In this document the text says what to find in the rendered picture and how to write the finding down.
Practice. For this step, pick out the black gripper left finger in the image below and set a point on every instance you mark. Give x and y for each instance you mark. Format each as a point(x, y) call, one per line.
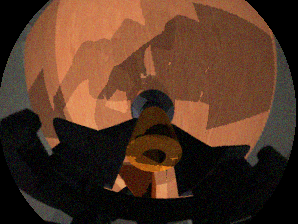
point(106, 146)

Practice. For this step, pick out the dark round pedestal with shaft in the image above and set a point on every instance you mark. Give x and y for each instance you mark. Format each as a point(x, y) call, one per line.
point(152, 98)

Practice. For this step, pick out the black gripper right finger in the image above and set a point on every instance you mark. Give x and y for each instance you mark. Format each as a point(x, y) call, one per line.
point(199, 160)

